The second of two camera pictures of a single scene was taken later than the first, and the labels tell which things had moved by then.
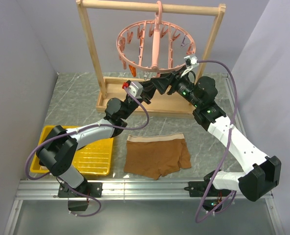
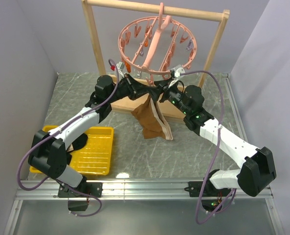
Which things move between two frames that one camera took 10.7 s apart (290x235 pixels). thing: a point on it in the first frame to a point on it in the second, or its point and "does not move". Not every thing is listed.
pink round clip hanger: x=154 y=45 does not move
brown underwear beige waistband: x=156 y=156 to x=149 y=115
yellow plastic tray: x=93 y=159 does not move
